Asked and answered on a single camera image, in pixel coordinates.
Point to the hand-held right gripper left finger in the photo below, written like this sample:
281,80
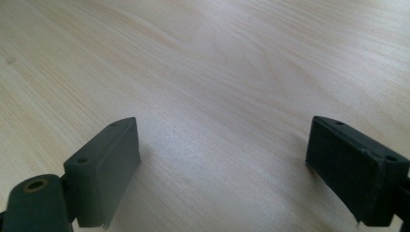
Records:
103,167

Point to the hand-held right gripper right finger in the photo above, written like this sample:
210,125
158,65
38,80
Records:
351,174

